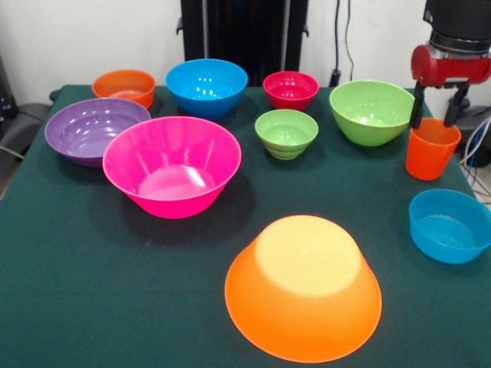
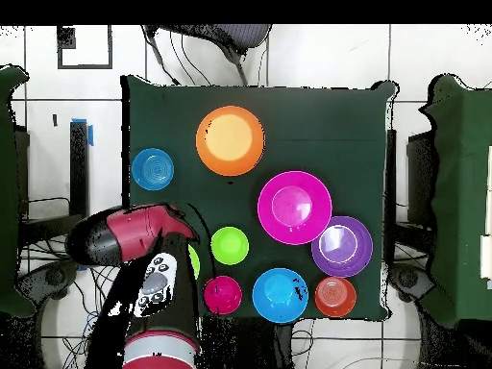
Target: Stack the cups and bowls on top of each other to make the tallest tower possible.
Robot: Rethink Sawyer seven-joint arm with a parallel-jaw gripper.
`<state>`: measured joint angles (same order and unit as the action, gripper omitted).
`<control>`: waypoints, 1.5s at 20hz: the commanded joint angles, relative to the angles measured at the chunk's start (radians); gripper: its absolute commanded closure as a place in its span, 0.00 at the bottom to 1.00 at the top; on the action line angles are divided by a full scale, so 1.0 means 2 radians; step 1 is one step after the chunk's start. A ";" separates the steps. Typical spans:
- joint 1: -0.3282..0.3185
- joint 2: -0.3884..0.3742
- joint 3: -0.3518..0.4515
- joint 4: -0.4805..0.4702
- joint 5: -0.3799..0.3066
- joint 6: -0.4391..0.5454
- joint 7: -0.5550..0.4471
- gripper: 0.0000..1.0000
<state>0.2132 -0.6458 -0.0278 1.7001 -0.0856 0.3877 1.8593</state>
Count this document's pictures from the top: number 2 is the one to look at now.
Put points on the large orange bowl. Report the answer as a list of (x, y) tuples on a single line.
[(230, 140)]

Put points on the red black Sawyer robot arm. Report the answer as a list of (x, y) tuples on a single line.
[(134, 230)]

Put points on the small green bowl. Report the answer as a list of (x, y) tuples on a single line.
[(229, 246)]

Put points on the large pink bowl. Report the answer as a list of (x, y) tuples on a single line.
[(294, 207)]

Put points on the large green bowl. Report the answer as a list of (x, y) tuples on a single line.
[(195, 263)]

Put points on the small crimson bowl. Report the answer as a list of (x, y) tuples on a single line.
[(225, 296)]

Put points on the blue bowl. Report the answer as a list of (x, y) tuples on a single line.
[(278, 294)]

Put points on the blue cup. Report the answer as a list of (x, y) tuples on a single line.
[(152, 169)]

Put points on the dark green tablecloth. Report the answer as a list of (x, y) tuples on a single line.
[(307, 123)]

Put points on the purple bowl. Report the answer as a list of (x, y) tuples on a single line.
[(342, 246)]

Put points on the orange cup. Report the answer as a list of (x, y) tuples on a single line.
[(335, 296)]

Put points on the grey office chair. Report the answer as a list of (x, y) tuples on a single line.
[(242, 34)]

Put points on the black chair base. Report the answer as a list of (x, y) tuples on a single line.
[(54, 276), (409, 278)]

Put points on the green cloth on side table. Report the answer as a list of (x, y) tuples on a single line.
[(461, 192), (7, 192)]

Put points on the black metal frame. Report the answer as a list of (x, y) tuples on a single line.
[(421, 165), (78, 173)]

